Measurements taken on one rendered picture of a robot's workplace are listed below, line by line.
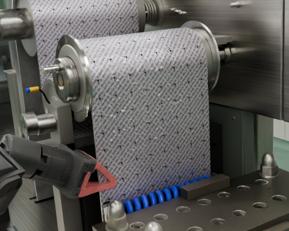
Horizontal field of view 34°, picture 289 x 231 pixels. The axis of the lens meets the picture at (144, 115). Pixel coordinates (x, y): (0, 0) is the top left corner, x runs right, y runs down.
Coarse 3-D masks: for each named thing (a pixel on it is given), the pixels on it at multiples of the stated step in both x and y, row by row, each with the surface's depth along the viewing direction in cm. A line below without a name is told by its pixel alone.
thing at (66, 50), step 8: (64, 48) 78; (72, 48) 75; (208, 48) 86; (64, 56) 79; (72, 56) 76; (208, 56) 86; (80, 64) 74; (208, 64) 86; (80, 72) 74; (208, 72) 87; (80, 80) 75; (208, 80) 88; (80, 88) 75; (80, 96) 76; (72, 104) 80; (80, 104) 77
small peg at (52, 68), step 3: (42, 66) 76; (45, 66) 76; (48, 66) 76; (51, 66) 76; (54, 66) 76; (57, 66) 76; (42, 69) 76; (45, 69) 75; (48, 69) 76; (51, 69) 76; (54, 69) 76; (57, 69) 76; (42, 72) 76; (45, 72) 75; (48, 72) 76; (51, 72) 76; (54, 72) 76; (57, 72) 77
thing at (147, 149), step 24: (96, 120) 75; (120, 120) 78; (144, 120) 80; (168, 120) 83; (192, 120) 86; (96, 144) 76; (120, 144) 79; (144, 144) 81; (168, 144) 84; (192, 144) 87; (120, 168) 80; (144, 168) 82; (168, 168) 85; (192, 168) 88; (120, 192) 80; (144, 192) 83
